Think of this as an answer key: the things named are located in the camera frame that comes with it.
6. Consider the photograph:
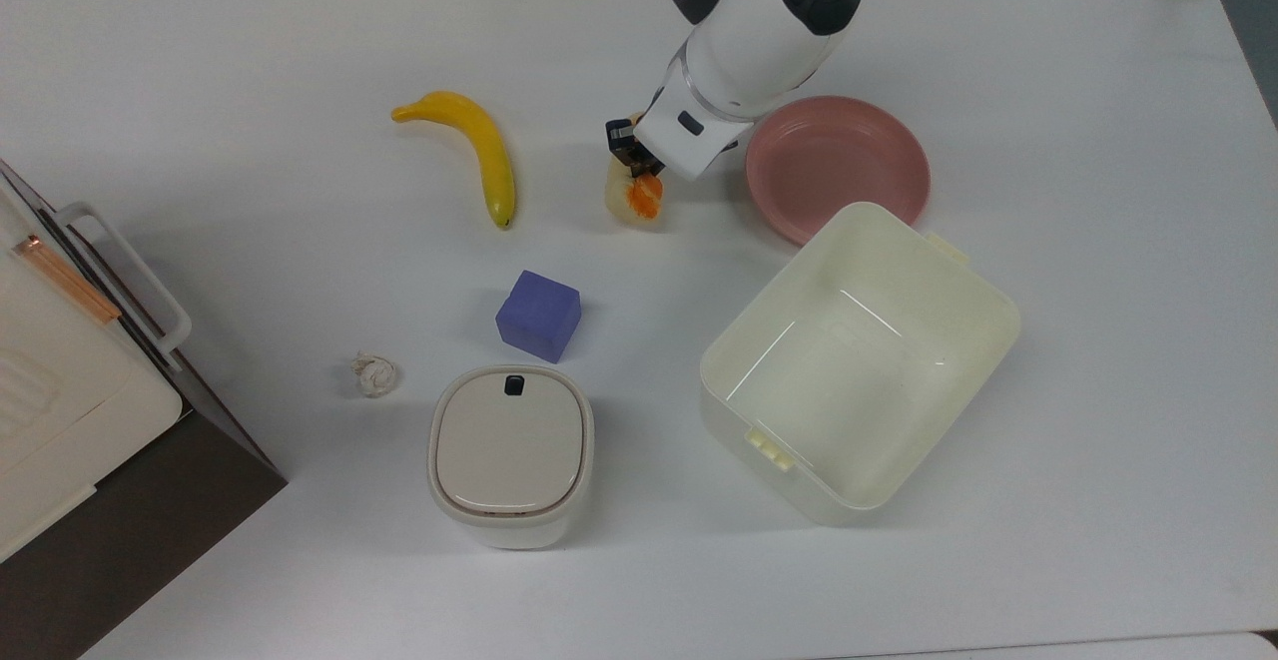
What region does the crumpled white paper ball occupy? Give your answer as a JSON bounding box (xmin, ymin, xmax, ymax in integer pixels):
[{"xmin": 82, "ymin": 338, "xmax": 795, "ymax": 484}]
[{"xmin": 350, "ymin": 351, "xmax": 400, "ymax": 399}]

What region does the pink round plate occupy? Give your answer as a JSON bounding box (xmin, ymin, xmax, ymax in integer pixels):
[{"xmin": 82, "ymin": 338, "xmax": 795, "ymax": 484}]
[{"xmin": 745, "ymin": 95, "xmax": 933, "ymax": 247}]

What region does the Franka gripper body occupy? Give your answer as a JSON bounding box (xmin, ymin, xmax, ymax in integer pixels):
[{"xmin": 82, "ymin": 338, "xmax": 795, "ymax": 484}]
[{"xmin": 633, "ymin": 87, "xmax": 752, "ymax": 184}]

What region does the small beige lidded trash can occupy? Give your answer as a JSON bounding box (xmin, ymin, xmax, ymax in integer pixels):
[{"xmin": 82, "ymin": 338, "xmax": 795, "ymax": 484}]
[{"xmin": 427, "ymin": 364, "xmax": 596, "ymax": 551}]

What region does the purple foam cube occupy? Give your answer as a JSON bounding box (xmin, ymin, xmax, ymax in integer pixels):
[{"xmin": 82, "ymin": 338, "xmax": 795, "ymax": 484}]
[{"xmin": 495, "ymin": 270, "xmax": 583, "ymax": 364}]

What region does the orange glazed bread roll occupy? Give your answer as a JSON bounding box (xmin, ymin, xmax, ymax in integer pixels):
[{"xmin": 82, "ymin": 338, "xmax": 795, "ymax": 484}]
[{"xmin": 604, "ymin": 155, "xmax": 667, "ymax": 230}]

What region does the cream plastic storage bin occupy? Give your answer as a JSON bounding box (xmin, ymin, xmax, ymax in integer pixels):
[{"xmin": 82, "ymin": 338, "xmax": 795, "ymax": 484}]
[{"xmin": 699, "ymin": 201, "xmax": 1022, "ymax": 528}]

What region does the yellow banana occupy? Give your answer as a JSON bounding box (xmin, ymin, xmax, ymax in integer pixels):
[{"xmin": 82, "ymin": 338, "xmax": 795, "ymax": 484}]
[{"xmin": 390, "ymin": 90, "xmax": 517, "ymax": 231}]

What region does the white toaster oven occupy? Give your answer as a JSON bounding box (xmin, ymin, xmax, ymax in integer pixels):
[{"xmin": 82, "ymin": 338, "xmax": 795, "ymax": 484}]
[{"xmin": 0, "ymin": 159, "xmax": 289, "ymax": 660}]

